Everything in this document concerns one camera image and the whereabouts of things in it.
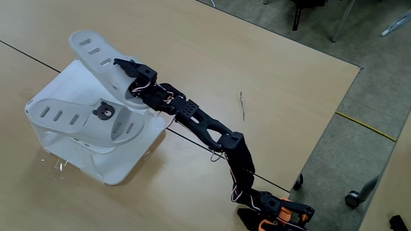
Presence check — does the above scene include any white bear slipper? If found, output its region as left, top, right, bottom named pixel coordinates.
left=68, top=30, right=152, bottom=110
left=28, top=98, right=146, bottom=148

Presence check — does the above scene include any white two-tier plastic box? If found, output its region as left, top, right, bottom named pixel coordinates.
left=24, top=58, right=167, bottom=186

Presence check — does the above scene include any black chair base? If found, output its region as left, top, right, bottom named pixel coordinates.
left=290, top=0, right=328, bottom=32

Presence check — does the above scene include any metal chair leg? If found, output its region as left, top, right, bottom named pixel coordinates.
left=330, top=0, right=356, bottom=43

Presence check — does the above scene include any yellow floor tape strip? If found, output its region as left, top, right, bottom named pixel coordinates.
left=335, top=111, right=398, bottom=142

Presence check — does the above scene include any grey caster wheel with leg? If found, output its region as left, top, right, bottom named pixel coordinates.
left=345, top=175, right=381, bottom=209

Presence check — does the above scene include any small black object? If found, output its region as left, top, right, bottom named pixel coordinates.
left=389, top=214, right=409, bottom=231

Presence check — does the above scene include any thin dark wire piece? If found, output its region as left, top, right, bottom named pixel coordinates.
left=239, top=91, right=246, bottom=122

